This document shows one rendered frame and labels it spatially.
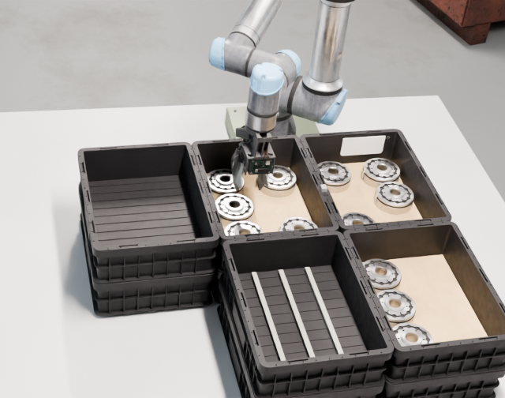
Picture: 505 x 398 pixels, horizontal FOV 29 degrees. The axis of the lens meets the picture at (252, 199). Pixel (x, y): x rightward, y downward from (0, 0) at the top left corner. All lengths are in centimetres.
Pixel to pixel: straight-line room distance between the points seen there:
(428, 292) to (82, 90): 246
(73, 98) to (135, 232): 204
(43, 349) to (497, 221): 135
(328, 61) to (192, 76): 197
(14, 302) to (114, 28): 270
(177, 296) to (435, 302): 63
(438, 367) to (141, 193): 90
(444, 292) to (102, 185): 93
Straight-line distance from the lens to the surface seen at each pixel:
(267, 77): 227
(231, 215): 251
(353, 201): 266
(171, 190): 262
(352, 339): 229
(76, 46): 484
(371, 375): 220
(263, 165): 239
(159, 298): 244
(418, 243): 251
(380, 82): 479
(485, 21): 522
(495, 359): 231
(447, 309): 242
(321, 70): 276
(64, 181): 286
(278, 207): 260
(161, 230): 250
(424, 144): 317
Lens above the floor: 247
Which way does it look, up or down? 39 degrees down
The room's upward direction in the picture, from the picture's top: 7 degrees clockwise
